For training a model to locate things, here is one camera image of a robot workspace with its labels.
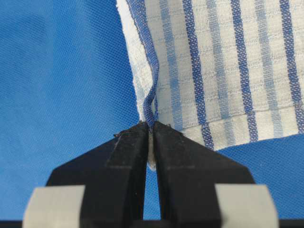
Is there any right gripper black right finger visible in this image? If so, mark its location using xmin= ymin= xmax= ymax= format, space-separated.
xmin=153 ymin=121 xmax=282 ymax=228

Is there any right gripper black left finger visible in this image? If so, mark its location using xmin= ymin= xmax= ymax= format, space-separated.
xmin=22 ymin=121 xmax=149 ymax=228

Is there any blue table cloth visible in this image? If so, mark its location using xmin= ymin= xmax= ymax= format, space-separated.
xmin=0 ymin=0 xmax=304 ymax=220

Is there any blue striped white towel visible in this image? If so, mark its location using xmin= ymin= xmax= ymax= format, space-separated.
xmin=115 ymin=0 xmax=304 ymax=172

